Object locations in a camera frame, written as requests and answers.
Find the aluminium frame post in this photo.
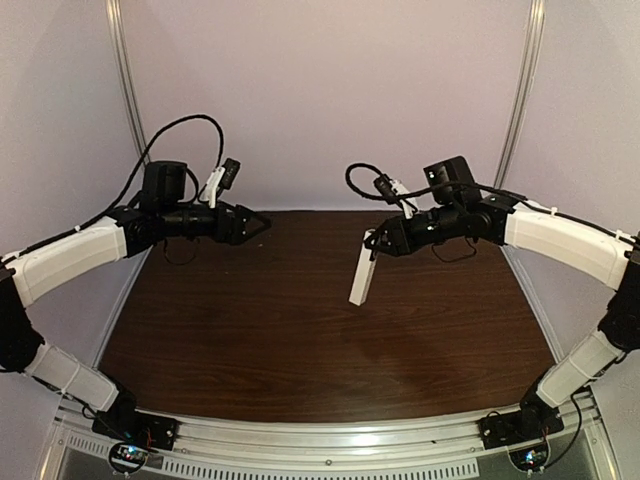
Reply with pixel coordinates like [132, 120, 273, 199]
[106, 0, 151, 181]
[493, 0, 546, 189]

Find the right aluminium frame post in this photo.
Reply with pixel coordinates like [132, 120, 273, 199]
[493, 0, 546, 189]

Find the left aluminium frame post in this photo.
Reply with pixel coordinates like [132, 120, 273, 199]
[106, 0, 151, 181]

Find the white remote control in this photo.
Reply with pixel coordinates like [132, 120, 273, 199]
[349, 229, 377, 306]

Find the camera cable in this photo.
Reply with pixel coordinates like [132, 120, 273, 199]
[74, 114, 226, 236]
[344, 162, 526, 204]

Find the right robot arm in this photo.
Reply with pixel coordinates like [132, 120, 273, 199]
[349, 156, 639, 418]

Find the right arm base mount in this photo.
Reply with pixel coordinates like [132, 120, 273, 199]
[477, 394, 564, 474]

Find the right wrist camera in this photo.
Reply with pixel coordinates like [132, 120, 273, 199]
[373, 174, 419, 219]

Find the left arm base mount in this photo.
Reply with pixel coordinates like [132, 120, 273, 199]
[83, 393, 179, 478]

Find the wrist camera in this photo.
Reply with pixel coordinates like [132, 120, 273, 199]
[198, 158, 241, 209]
[373, 174, 419, 219]

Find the left camera cable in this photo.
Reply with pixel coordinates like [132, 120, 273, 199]
[74, 114, 226, 236]

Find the front aluminium rail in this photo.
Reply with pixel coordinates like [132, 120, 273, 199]
[35, 393, 622, 479]

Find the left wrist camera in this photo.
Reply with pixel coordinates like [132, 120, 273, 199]
[198, 158, 241, 209]

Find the right camera cable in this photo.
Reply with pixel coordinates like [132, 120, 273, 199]
[344, 162, 526, 204]

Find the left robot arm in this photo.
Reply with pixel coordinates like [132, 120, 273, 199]
[1, 159, 271, 412]

